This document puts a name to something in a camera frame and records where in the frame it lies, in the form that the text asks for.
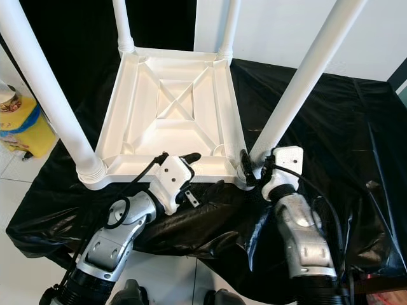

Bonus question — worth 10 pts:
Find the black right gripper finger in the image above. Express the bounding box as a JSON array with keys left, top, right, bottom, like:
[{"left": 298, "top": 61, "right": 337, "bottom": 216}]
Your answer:
[{"left": 239, "top": 149, "right": 258, "bottom": 187}]

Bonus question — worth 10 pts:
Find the white plastic table top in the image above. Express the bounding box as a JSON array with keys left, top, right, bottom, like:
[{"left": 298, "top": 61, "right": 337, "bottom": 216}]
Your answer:
[{"left": 79, "top": 46, "right": 255, "bottom": 190}]

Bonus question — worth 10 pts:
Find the black plastic sheet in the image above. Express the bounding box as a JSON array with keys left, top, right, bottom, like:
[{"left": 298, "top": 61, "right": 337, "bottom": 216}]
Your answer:
[{"left": 6, "top": 58, "right": 407, "bottom": 303}]

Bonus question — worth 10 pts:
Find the dark grey right robot foot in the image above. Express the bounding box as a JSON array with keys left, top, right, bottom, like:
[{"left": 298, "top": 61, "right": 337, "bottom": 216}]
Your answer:
[{"left": 203, "top": 289, "right": 246, "bottom": 305}]

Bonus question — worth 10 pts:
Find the dark grey robot foot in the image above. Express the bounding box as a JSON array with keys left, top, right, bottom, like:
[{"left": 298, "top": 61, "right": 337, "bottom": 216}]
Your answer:
[
  {"left": 203, "top": 289, "right": 246, "bottom": 305},
  {"left": 111, "top": 280, "right": 151, "bottom": 305}
]

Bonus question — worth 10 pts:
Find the dark grey left robot foot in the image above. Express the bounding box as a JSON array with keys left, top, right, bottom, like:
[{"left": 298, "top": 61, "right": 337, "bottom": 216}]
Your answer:
[{"left": 111, "top": 280, "right": 151, "bottom": 305}]

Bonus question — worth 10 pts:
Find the instant noodle cup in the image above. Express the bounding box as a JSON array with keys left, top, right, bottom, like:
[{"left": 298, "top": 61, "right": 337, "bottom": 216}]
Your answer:
[{"left": 0, "top": 83, "right": 22, "bottom": 114}]

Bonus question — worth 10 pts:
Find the yellow box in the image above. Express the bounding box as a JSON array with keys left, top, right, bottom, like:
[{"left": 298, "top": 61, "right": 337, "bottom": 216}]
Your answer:
[{"left": 0, "top": 95, "right": 58, "bottom": 159}]

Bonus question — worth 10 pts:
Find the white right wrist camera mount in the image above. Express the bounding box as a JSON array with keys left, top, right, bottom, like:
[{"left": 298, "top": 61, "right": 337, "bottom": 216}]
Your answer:
[{"left": 261, "top": 146, "right": 304, "bottom": 201}]

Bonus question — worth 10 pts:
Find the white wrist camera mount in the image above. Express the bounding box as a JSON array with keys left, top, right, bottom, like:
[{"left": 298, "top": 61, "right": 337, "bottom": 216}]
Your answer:
[
  {"left": 261, "top": 146, "right": 304, "bottom": 201},
  {"left": 149, "top": 154, "right": 195, "bottom": 215}
]

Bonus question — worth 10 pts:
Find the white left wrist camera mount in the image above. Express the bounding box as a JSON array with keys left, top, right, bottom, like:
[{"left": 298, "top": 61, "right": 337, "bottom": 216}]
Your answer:
[{"left": 149, "top": 154, "right": 195, "bottom": 215}]

